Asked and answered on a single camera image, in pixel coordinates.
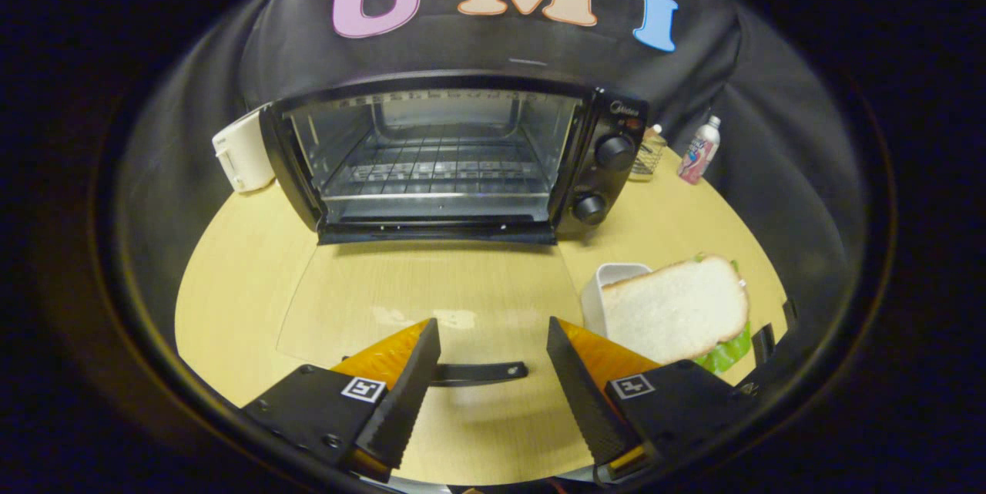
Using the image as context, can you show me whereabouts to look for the black toaster oven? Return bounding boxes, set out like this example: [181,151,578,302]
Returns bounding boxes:
[260,72,649,388]

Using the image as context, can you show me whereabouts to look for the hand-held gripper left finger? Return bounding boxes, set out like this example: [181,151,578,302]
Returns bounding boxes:
[243,317,442,483]

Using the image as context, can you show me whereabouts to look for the silver pink spray bottle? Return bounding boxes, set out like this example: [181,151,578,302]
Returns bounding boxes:
[678,116,723,185]

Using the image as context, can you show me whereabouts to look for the black backdrop cloth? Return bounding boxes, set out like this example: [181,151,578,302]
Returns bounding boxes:
[116,0,871,341]

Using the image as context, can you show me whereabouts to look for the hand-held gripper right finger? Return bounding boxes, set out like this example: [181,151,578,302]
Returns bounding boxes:
[547,316,760,483]

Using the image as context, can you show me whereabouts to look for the white plastic tray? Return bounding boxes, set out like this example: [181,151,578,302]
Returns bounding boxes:
[580,263,653,339]

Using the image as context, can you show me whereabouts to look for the white pop-up toaster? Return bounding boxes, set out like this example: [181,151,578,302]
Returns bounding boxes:
[212,110,277,194]

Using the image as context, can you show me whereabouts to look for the white bread lettuce sandwich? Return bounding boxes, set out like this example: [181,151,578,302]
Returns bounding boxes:
[601,251,752,375]

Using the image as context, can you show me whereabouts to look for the clear glass jar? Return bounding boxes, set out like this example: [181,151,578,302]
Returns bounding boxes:
[628,124,668,183]

